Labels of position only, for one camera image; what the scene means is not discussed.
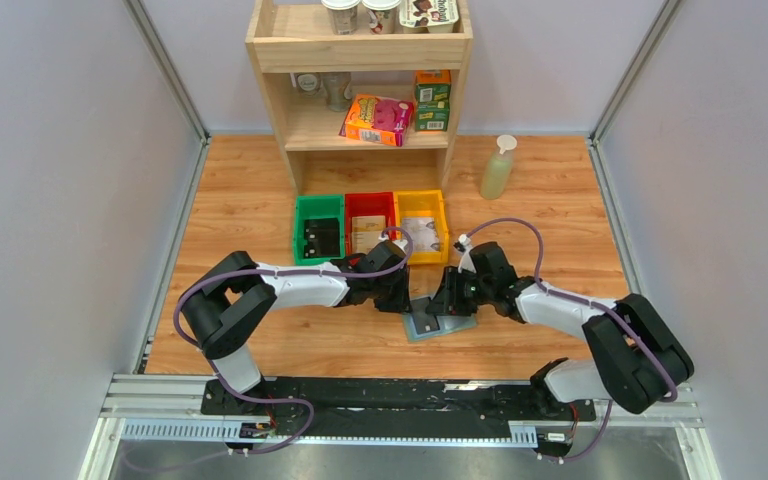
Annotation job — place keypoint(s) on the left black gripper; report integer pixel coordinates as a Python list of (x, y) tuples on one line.
[(402, 304)]

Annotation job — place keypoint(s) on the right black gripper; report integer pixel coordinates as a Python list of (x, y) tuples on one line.
[(446, 300)]

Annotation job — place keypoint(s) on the grey-green card holder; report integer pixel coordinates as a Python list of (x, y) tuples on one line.
[(449, 325)]

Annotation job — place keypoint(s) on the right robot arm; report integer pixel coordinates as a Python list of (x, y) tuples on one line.
[(636, 360)]

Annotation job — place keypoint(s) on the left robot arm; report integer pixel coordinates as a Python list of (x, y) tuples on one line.
[(220, 312)]

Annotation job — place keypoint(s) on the tan cards in red bin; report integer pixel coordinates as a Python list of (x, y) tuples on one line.
[(365, 232)]

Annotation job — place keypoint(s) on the white card in yellow bin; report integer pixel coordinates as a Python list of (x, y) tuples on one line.
[(418, 224)]

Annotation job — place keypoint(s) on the black cards in green bin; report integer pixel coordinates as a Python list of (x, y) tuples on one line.
[(322, 238)]

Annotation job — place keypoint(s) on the red plastic bin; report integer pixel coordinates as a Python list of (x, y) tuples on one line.
[(359, 204)]

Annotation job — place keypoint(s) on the yellow plastic bin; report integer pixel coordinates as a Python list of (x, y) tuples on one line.
[(421, 213)]

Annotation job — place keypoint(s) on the green plastic bin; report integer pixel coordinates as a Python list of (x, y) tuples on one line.
[(316, 207)]

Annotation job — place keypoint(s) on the green soap bottle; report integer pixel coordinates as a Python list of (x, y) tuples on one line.
[(498, 167)]

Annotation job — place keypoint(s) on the orange pink snack box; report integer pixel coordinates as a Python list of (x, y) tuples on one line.
[(379, 120)]

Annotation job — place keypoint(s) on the green orange carton box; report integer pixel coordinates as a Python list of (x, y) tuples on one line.
[(432, 92)]

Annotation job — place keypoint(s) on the clear glass on shelf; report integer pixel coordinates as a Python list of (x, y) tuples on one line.
[(338, 92)]

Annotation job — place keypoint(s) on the glass jar on shelf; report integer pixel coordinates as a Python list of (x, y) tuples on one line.
[(307, 84)]

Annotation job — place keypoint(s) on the chocolate pudding pack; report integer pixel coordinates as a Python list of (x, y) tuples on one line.
[(433, 16)]

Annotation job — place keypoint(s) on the wooden shelf unit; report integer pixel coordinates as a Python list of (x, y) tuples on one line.
[(285, 38)]

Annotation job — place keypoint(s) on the middle yogurt cup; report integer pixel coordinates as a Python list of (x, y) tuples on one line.
[(382, 14)]

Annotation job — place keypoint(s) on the yogurt cup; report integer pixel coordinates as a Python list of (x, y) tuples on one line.
[(382, 14), (342, 15)]

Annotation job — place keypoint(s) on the left yogurt cup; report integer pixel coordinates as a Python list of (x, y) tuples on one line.
[(342, 15)]

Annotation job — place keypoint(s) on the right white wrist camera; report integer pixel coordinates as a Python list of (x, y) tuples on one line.
[(464, 246)]

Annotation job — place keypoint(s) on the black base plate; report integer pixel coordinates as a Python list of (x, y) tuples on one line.
[(404, 408)]

